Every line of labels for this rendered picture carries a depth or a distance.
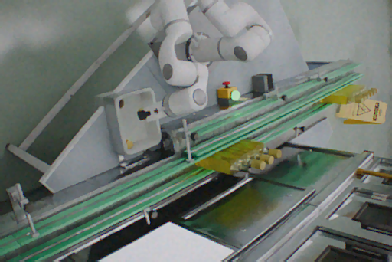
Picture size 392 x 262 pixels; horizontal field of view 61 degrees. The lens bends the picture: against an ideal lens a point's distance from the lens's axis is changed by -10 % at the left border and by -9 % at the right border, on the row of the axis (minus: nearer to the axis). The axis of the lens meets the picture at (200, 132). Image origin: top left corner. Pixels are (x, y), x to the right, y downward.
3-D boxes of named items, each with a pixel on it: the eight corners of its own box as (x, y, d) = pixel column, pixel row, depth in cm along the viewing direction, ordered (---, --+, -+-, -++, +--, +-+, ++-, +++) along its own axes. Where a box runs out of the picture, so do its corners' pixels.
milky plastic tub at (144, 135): (114, 153, 139) (126, 157, 133) (102, 96, 132) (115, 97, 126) (149, 139, 150) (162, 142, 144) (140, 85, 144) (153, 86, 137)
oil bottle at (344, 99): (320, 102, 224) (360, 106, 204) (319, 93, 222) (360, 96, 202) (324, 100, 228) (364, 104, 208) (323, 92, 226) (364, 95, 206)
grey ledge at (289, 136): (218, 169, 178) (236, 174, 170) (216, 152, 175) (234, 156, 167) (313, 116, 239) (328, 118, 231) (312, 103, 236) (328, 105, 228)
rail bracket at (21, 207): (11, 220, 109) (34, 245, 93) (-5, 173, 104) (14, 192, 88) (24, 214, 112) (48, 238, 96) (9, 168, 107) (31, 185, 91)
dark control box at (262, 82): (252, 90, 194) (265, 91, 188) (250, 76, 192) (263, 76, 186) (261, 86, 200) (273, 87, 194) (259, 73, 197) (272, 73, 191)
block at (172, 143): (163, 152, 148) (174, 155, 143) (159, 130, 145) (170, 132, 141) (169, 149, 151) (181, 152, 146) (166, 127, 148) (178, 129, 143)
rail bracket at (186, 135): (175, 159, 144) (197, 165, 135) (168, 118, 139) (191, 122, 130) (181, 157, 146) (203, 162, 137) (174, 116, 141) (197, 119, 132)
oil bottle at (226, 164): (195, 165, 153) (235, 176, 138) (194, 153, 151) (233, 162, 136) (205, 161, 157) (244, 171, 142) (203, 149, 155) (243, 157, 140)
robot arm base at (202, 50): (178, 47, 142) (204, 44, 130) (194, 24, 145) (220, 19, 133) (202, 72, 151) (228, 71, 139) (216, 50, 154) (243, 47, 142)
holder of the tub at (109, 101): (117, 165, 141) (128, 169, 135) (102, 96, 133) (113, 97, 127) (151, 151, 152) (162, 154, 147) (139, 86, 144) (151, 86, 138)
